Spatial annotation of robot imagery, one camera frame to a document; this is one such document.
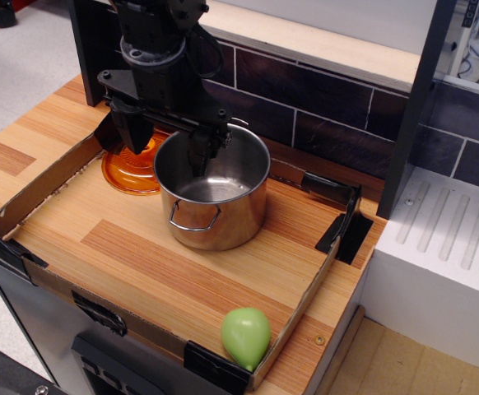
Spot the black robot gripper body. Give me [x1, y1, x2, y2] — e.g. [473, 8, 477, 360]
[97, 37, 230, 133]

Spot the stainless steel pot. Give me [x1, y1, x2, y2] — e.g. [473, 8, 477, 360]
[154, 124, 271, 251]

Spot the dark grey shelf post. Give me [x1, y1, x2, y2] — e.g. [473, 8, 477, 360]
[377, 0, 456, 219]

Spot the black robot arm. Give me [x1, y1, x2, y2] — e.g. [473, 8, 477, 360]
[98, 1, 231, 176]

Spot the green plastic pear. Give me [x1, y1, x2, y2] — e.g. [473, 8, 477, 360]
[221, 307, 271, 372]

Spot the white drying rack sink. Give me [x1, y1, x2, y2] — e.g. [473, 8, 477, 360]
[360, 168, 479, 366]

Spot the black oven front panel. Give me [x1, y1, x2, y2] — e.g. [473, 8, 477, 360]
[70, 333, 179, 395]

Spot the orange transparent pot lid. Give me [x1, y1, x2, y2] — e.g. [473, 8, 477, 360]
[101, 131, 169, 195]

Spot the dark left shelf post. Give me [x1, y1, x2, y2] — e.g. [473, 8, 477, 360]
[67, 0, 128, 107]

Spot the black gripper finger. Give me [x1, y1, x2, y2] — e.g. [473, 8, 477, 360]
[109, 100, 153, 155]
[188, 128, 231, 177]

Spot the cardboard fence with black tape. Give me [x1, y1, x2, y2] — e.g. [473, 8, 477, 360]
[0, 99, 374, 393]

